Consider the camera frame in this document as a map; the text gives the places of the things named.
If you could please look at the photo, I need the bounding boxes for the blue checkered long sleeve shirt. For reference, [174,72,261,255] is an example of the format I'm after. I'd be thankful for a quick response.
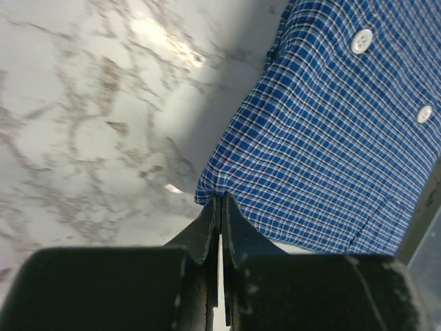
[194,1,440,255]

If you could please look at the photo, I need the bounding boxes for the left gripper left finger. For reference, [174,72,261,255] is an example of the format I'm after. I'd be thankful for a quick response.
[1,197,221,330]

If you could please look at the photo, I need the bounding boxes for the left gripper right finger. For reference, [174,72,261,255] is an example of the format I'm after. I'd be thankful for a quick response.
[221,194,434,330]

